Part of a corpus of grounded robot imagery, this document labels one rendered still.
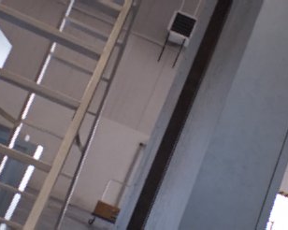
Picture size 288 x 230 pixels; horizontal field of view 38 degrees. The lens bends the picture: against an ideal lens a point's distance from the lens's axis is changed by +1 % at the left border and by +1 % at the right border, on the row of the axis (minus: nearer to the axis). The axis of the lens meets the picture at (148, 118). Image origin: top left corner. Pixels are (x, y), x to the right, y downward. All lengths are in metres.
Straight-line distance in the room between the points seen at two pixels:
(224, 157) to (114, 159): 10.68
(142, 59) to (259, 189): 11.31
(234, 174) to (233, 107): 0.08
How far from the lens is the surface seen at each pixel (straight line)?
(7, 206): 4.16
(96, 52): 1.43
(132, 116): 11.37
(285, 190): 12.01
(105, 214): 7.70
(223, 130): 0.53
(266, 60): 0.57
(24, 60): 11.99
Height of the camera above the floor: 0.62
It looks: 11 degrees up
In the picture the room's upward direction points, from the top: 22 degrees clockwise
